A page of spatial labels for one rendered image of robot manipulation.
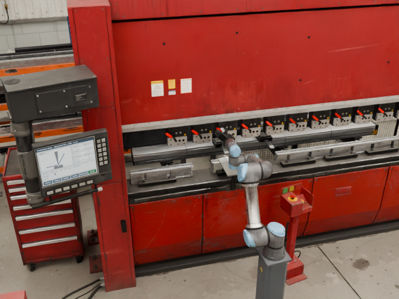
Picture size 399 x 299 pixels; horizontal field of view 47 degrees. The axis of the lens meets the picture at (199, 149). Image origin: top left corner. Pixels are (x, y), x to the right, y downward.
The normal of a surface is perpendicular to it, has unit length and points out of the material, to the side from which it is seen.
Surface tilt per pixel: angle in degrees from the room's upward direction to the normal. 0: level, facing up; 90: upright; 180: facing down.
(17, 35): 90
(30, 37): 90
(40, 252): 90
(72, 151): 90
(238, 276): 0
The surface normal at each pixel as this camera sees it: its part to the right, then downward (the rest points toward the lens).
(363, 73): 0.25, 0.48
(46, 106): 0.48, 0.43
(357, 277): 0.00, -0.87
